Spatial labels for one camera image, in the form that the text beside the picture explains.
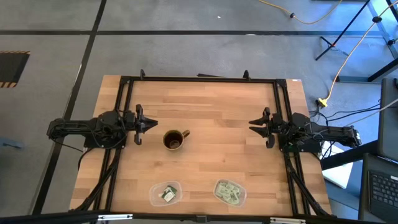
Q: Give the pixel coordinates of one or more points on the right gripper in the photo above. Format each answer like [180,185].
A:
[275,126]

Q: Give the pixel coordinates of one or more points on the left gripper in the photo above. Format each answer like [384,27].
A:
[139,124]

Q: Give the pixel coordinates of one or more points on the teal and brown ceramic mug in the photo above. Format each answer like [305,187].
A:
[174,141]

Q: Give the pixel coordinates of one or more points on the dark-edged green sachet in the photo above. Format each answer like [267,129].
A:
[169,196]

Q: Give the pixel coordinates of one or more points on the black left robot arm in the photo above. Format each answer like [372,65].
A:
[77,127]

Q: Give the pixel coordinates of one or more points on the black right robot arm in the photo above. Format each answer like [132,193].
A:
[335,133]

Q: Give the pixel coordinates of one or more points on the clear plastic bin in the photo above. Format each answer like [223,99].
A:
[243,186]
[154,200]

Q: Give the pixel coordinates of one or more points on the white box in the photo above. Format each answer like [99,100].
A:
[339,175]

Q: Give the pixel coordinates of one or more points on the black side desk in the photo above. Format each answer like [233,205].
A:
[363,193]

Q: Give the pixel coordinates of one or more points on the black tripod stand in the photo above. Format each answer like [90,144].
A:
[342,30]

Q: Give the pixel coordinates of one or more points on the dark grey monitor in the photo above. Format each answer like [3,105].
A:
[388,124]

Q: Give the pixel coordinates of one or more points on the black metal bar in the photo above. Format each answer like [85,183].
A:
[385,70]

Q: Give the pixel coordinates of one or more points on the black overhead beam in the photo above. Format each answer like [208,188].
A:
[46,218]

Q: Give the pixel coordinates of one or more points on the black laptop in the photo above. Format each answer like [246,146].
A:
[384,193]

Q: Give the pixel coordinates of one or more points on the hazard-striped black floor mat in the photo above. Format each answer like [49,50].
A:
[12,67]

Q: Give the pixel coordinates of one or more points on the black aluminium table frame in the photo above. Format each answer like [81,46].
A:
[202,79]

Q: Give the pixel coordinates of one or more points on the silver metal frame leg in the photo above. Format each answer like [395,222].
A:
[384,29]

